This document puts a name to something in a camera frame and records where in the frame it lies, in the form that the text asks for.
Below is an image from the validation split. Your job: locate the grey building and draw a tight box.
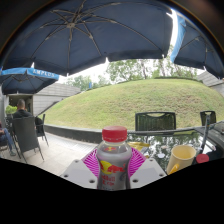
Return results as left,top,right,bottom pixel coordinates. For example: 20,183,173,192
7,82,82,117

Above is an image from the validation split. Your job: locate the large dark blue parasol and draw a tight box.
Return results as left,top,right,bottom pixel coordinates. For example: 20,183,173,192
0,0,174,77

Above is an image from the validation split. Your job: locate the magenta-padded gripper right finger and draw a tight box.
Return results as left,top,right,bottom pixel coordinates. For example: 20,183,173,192
128,147,168,190

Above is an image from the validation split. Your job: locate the cream mug with yellow handle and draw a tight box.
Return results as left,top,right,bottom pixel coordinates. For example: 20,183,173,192
165,144,197,176

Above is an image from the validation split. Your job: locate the wide black plastic chair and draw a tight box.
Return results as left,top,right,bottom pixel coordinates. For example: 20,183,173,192
134,111,177,132

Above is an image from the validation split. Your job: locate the clear red-capped drink bottle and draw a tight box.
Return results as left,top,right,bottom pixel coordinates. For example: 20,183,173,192
95,125,133,191

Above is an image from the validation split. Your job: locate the person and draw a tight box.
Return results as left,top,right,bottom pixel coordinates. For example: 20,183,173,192
12,98,44,134
0,121,17,157

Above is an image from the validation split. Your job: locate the dark blue parasol, light trim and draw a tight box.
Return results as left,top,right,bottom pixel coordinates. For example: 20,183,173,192
170,13,224,79

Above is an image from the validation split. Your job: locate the narrow black plastic chair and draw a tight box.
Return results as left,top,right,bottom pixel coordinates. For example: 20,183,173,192
199,110,217,127

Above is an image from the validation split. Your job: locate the dark wicker chair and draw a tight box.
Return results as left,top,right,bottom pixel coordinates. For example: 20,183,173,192
12,115,45,164

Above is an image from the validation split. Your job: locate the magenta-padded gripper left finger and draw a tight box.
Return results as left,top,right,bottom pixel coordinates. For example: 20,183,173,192
59,148,100,190

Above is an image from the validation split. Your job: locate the blue parasol with white lettering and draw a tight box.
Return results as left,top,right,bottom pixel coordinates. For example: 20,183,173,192
0,67,60,95

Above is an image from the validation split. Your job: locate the black slim-legged chair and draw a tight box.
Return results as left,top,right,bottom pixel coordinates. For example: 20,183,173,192
35,113,50,147

